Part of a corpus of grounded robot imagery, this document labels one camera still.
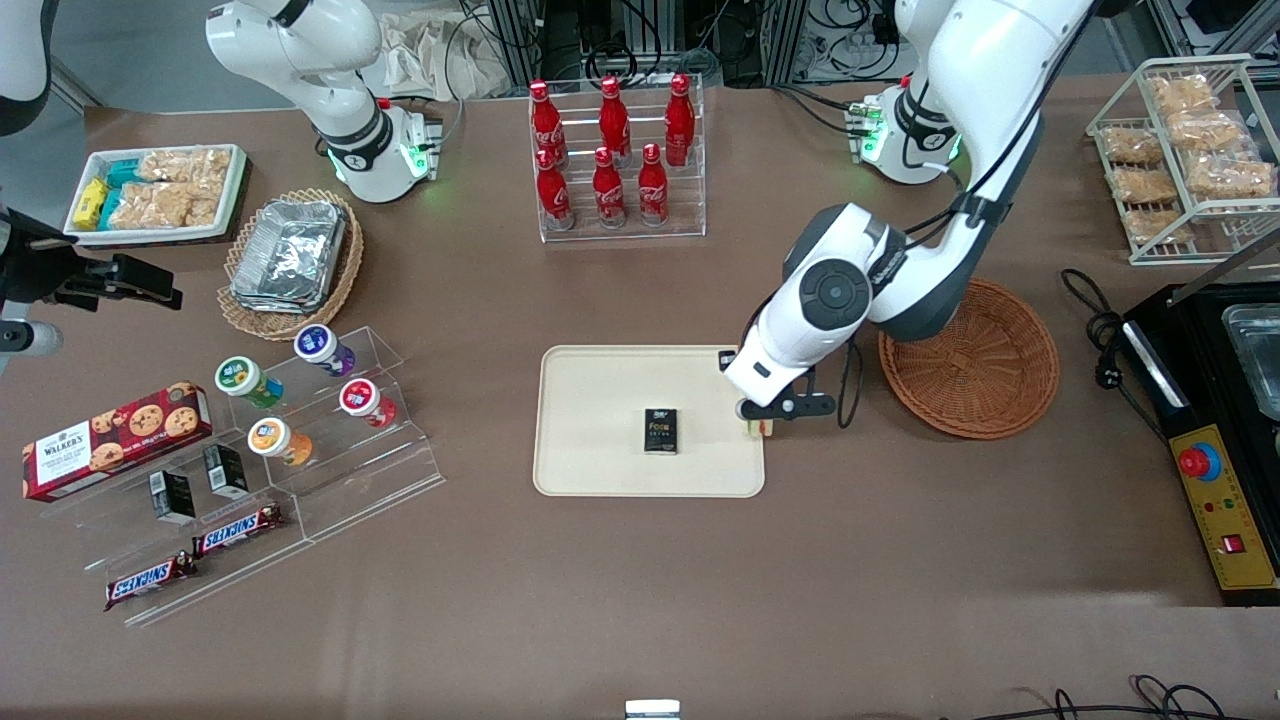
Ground black floor cables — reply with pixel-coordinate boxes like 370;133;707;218
940;674;1256;720

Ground stack of foil trays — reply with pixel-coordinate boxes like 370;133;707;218
231;200;349;315

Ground white rectangular snack tray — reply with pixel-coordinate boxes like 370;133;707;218
63;144;248;247

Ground red Walkers cookie box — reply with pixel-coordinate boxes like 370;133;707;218
21;381;214;504

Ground clear-wrapped rice cracker pack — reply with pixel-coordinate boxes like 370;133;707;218
186;180;224;229
108;182;196;230
140;148;232;187

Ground aluminium frame equipment rack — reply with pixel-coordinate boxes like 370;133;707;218
485;0;901;87

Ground light oval wicker basket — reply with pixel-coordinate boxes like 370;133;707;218
217;188;364;342

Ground black power cable with plug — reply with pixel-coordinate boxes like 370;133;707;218
1061;267;1136;392

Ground bagged fried snack pack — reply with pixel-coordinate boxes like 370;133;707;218
1147;74;1220;117
1124;207;1197;247
1109;167;1180;207
1165;111;1250;154
1099;127;1167;167
1185;157;1277;200

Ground small black carton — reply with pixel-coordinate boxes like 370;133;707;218
202;443;250;500
149;470;197;526

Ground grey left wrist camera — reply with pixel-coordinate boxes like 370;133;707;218
736;393;838;422

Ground red cola bottle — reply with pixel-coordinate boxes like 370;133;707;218
591;146;628;230
637;143;671;228
598;76;633;167
536;148;575;232
664;73;697;168
528;80;567;167

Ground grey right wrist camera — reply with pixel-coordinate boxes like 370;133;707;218
0;320;64;360

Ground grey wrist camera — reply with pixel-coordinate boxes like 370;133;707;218
736;393;838;422
0;320;64;360

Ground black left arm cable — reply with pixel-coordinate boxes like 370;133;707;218
836;0;1103;432

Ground white wire rack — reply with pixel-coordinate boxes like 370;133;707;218
1086;54;1280;267

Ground steel pan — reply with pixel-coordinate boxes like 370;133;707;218
1221;303;1280;422

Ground clear acrylic bottle rack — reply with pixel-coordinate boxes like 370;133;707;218
528;74;708;245

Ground black countertop appliance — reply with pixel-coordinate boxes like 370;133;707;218
1120;228;1280;433

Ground brown round wicker basket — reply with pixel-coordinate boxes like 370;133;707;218
878;278;1061;441

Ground beige cloth bags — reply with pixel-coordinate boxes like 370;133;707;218
383;8;513;102

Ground clear acrylic stepped snack stand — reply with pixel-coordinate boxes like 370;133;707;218
40;440;313;630

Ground clear acrylic stepped cup stand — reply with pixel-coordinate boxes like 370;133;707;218
228;325;447;543

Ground red lid cup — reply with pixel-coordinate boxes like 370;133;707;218
338;378;399;430

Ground purple lid cup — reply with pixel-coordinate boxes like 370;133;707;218
293;324;357;379

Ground Snickers chocolate bar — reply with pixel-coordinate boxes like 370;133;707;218
191;503;287;559
104;551;199;612

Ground green lid cup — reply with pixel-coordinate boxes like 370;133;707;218
215;356;285;410

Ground orange lid cup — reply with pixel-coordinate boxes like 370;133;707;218
247;417;314;468

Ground beige rectangular tray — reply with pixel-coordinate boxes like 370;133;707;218
533;345;766;499

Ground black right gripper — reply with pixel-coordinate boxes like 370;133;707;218
0;208;185;309

